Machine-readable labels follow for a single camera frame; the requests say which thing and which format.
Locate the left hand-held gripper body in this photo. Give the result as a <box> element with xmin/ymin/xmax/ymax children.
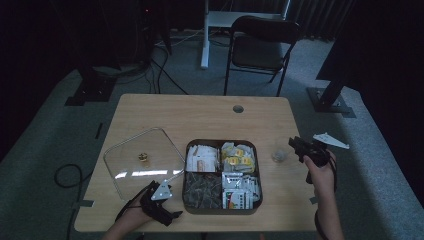
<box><xmin>139</xmin><ymin>179</ymin><xmax>175</xmax><ymax>228</ymax></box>

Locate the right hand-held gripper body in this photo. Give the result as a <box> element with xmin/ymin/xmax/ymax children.
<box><xmin>299</xmin><ymin>132</ymin><xmax>351</xmax><ymax>168</ymax></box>

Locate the dark sectioned square tray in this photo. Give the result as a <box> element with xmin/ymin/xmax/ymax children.
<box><xmin>181</xmin><ymin>138</ymin><xmax>264</xmax><ymax>216</ymax></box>

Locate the clear glass cup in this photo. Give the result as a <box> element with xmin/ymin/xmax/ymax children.
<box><xmin>271</xmin><ymin>142</ymin><xmax>291</xmax><ymax>164</ymax></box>

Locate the clear lid with gold knob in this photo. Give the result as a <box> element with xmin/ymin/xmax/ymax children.
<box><xmin>102</xmin><ymin>126</ymin><xmax>187</xmax><ymax>202</ymax></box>

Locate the person's left hand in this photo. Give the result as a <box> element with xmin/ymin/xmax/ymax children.
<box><xmin>113</xmin><ymin>203</ymin><xmax>155</xmax><ymax>235</ymax></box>

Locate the person's right hand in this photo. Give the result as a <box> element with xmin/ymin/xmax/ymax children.
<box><xmin>302</xmin><ymin>149</ymin><xmax>338</xmax><ymax>202</ymax></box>

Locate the pile of dark packets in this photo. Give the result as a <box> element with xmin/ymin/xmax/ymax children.
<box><xmin>183</xmin><ymin>172</ymin><xmax>223</xmax><ymax>210</ymax></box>

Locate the black metal stand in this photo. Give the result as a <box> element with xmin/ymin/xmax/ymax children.
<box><xmin>64</xmin><ymin>63</ymin><xmax>118</xmax><ymax>107</ymax></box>
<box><xmin>306</xmin><ymin>78</ymin><xmax>357</xmax><ymax>119</ymax></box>

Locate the pile of yellow label packets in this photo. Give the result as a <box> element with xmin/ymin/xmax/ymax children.
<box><xmin>220</xmin><ymin>141</ymin><xmax>257</xmax><ymax>174</ymax></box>

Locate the pile of plain white packets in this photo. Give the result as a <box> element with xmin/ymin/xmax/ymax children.
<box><xmin>185</xmin><ymin>143</ymin><xmax>220</xmax><ymax>173</ymax></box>

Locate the pile of red-green print packets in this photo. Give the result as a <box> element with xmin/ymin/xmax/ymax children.
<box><xmin>221</xmin><ymin>171</ymin><xmax>262</xmax><ymax>210</ymax></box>

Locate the black folding chair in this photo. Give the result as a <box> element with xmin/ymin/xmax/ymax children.
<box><xmin>223</xmin><ymin>15</ymin><xmax>303</xmax><ymax>98</ymax></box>

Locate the dark curtain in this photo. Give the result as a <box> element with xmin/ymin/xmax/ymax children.
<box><xmin>288</xmin><ymin>0</ymin><xmax>356</xmax><ymax>42</ymax></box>

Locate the dark equipment rack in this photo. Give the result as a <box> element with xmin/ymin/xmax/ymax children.
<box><xmin>96</xmin><ymin>0</ymin><xmax>173</xmax><ymax>69</ymax></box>

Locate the left hand-held gripper cable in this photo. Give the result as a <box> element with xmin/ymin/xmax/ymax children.
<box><xmin>114</xmin><ymin>181</ymin><xmax>158</xmax><ymax>223</ymax></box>

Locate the black looped floor cable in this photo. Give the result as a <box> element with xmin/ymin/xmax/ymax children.
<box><xmin>54</xmin><ymin>163</ymin><xmax>94</xmax><ymax>189</ymax></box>

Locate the black floor cables bundle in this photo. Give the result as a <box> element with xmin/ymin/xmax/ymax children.
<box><xmin>145</xmin><ymin>44</ymin><xmax>190</xmax><ymax>96</ymax></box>

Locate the white floor cable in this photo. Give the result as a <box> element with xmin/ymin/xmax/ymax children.
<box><xmin>154</xmin><ymin>29</ymin><xmax>205</xmax><ymax>48</ymax></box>

